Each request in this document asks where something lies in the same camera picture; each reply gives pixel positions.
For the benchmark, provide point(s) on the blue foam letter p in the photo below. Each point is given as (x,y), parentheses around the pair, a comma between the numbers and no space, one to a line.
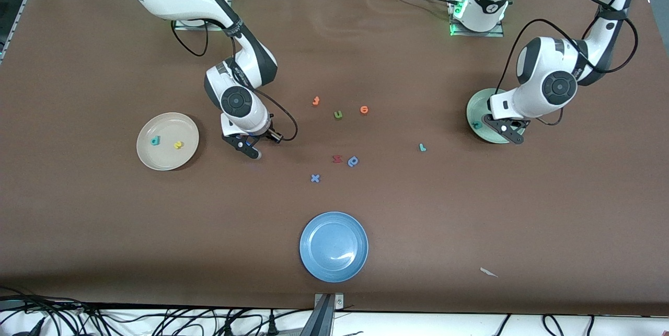
(353,161)

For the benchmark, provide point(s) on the beige brown plate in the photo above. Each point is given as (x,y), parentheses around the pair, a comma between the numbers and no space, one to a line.
(168,158)

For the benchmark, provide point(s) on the blue plate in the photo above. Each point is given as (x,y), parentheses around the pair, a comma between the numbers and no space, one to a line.
(334,246)

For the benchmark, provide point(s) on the brown table cover mat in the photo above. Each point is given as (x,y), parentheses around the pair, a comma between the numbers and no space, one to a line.
(157,231)

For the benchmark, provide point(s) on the pale green plate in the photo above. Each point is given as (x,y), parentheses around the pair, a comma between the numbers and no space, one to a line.
(472,114)

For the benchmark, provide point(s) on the white paper scrap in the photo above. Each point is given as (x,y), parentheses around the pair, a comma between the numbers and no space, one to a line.
(488,272)

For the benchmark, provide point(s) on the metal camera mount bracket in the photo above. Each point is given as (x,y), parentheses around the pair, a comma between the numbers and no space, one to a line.
(326,315)

